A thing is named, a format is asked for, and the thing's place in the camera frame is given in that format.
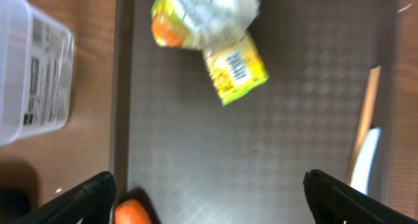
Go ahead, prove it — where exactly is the light blue plastic knife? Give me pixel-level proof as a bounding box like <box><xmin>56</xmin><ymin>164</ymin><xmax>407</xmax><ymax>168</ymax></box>
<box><xmin>349</xmin><ymin>127</ymin><xmax>381</xmax><ymax>195</ymax></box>

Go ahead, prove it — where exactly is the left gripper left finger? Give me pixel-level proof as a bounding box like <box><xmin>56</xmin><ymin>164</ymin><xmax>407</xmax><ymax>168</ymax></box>
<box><xmin>11</xmin><ymin>171</ymin><xmax>116</xmax><ymax>224</ymax></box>

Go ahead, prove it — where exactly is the dark brown serving tray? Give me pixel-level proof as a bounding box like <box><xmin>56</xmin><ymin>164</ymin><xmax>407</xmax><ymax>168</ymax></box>
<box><xmin>112</xmin><ymin>0</ymin><xmax>397</xmax><ymax>223</ymax></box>

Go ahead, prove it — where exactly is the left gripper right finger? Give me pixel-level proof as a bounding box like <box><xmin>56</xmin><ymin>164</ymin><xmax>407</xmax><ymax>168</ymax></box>
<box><xmin>303</xmin><ymin>169</ymin><xmax>417</xmax><ymax>224</ymax></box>

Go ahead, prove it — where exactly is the orange carrot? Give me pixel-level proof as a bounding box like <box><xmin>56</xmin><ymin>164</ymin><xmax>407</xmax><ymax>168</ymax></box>
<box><xmin>114</xmin><ymin>199</ymin><xmax>152</xmax><ymax>224</ymax></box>

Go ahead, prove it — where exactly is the clear plastic bin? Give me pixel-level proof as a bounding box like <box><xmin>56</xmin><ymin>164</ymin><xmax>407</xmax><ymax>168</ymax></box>
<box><xmin>1</xmin><ymin>0</ymin><xmax>74</xmax><ymax>146</ymax></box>

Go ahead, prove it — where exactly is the green snack wrapper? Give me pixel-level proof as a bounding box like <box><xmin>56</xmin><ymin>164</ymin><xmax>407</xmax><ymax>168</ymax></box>
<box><xmin>151</xmin><ymin>0</ymin><xmax>268</xmax><ymax>105</ymax></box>

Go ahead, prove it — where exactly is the wooden chopstick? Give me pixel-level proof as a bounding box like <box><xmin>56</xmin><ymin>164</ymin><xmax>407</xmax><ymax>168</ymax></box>
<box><xmin>347</xmin><ymin>65</ymin><xmax>381</xmax><ymax>187</ymax></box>

